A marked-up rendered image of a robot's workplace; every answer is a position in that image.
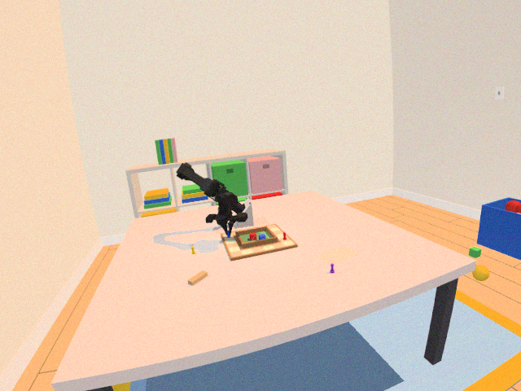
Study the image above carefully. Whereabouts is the tan rectangular block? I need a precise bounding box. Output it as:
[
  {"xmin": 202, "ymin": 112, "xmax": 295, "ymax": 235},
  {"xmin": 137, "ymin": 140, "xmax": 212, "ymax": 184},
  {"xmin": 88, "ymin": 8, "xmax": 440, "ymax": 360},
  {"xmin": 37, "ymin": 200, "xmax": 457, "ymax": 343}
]
[{"xmin": 187, "ymin": 271, "xmax": 208, "ymax": 285}]

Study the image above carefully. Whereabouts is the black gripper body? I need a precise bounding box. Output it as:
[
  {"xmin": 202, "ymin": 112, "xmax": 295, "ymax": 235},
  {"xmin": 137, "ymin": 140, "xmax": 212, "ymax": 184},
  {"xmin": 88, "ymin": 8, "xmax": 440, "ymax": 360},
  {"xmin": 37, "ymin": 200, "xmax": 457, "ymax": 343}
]
[{"xmin": 205, "ymin": 204, "xmax": 247, "ymax": 223}]

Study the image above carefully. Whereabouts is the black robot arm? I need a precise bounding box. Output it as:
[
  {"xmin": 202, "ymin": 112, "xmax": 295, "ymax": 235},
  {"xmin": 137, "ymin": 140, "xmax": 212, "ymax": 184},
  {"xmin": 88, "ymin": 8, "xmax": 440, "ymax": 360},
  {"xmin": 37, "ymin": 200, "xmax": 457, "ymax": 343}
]
[{"xmin": 176, "ymin": 163, "xmax": 245, "ymax": 226}]

